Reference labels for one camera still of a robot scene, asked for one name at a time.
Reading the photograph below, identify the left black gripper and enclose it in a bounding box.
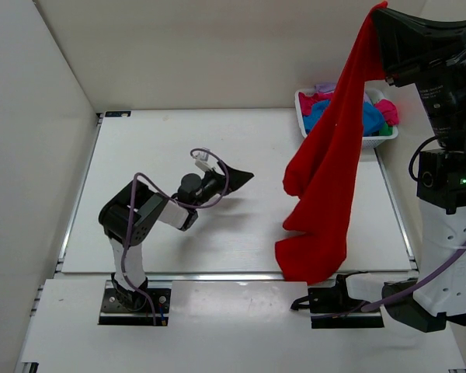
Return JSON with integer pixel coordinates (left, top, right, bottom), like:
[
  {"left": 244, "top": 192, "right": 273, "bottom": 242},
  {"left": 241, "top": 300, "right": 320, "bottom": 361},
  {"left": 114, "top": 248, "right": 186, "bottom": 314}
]
[{"left": 193, "top": 160, "right": 254, "bottom": 208}]

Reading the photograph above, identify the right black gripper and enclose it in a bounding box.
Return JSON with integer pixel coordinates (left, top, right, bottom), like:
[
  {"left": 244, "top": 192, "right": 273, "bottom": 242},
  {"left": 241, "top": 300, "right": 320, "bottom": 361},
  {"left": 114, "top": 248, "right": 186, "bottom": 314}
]
[{"left": 370, "top": 9, "right": 466, "bottom": 149}]

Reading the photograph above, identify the red t shirt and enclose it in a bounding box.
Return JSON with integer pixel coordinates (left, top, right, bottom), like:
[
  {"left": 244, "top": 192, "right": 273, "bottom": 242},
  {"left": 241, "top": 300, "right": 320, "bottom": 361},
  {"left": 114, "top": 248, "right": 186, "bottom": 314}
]
[{"left": 275, "top": 15, "right": 385, "bottom": 284}]

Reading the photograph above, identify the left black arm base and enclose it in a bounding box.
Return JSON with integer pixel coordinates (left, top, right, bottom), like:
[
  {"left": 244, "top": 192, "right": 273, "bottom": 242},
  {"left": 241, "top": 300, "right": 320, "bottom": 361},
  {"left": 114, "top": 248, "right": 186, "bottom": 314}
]
[{"left": 98, "top": 280, "right": 172, "bottom": 327}]

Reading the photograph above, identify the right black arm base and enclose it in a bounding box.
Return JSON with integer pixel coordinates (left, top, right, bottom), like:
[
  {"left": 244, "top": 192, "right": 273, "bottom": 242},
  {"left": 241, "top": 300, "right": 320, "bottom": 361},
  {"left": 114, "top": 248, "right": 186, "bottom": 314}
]
[{"left": 290, "top": 274, "right": 384, "bottom": 329}]

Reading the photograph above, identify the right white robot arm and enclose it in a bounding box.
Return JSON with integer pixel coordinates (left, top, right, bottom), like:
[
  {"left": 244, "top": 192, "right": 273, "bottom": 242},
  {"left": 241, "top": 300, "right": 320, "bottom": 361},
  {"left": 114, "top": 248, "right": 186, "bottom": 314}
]
[{"left": 371, "top": 9, "right": 466, "bottom": 333}]

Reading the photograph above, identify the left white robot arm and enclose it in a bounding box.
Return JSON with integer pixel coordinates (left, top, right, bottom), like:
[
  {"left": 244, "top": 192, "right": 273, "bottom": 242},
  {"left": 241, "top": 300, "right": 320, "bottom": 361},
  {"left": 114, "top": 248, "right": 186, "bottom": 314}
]
[{"left": 98, "top": 166, "right": 254, "bottom": 309}]

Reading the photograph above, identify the blue t shirt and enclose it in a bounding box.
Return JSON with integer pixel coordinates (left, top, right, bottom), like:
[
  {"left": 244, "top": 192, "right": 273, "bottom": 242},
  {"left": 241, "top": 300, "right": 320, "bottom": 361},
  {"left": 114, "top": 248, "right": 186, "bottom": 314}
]
[{"left": 302, "top": 99, "right": 385, "bottom": 137}]

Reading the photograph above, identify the green t shirt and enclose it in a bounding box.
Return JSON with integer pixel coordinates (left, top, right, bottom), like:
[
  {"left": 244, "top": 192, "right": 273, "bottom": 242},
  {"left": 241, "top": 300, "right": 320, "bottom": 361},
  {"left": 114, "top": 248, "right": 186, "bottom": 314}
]
[{"left": 377, "top": 123, "right": 393, "bottom": 137}]

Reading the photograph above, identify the lavender t shirt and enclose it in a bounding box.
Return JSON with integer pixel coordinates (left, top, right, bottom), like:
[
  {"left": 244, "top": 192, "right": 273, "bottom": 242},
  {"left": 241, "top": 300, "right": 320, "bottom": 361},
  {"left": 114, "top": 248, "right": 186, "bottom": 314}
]
[{"left": 314, "top": 82, "right": 372, "bottom": 103}]

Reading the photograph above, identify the pink t shirt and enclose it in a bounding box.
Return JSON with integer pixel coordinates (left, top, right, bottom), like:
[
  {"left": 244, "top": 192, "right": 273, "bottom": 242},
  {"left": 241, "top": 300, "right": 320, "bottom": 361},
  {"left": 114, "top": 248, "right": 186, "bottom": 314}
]
[{"left": 295, "top": 89, "right": 399, "bottom": 126}]

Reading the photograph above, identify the white plastic laundry basket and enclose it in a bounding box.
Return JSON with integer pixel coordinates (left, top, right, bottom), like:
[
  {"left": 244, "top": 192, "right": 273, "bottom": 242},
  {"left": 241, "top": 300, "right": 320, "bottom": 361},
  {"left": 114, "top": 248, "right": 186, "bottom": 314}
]
[{"left": 294, "top": 88, "right": 398, "bottom": 148}]

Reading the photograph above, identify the small dark label sticker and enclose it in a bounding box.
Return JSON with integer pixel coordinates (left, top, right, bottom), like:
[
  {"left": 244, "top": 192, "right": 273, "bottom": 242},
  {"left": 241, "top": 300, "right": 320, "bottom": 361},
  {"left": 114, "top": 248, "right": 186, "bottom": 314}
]
[{"left": 104, "top": 110, "right": 131, "bottom": 117}]

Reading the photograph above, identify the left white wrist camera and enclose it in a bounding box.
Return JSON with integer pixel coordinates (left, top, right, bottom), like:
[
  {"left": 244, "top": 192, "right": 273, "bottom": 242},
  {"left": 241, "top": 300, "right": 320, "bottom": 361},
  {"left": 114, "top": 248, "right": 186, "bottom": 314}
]
[{"left": 190, "top": 148, "right": 215, "bottom": 172}]

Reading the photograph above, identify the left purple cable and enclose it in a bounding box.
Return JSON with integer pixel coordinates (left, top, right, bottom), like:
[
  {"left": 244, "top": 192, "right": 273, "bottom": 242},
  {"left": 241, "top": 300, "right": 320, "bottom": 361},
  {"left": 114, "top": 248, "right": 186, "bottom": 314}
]
[{"left": 120, "top": 147, "right": 231, "bottom": 326}]

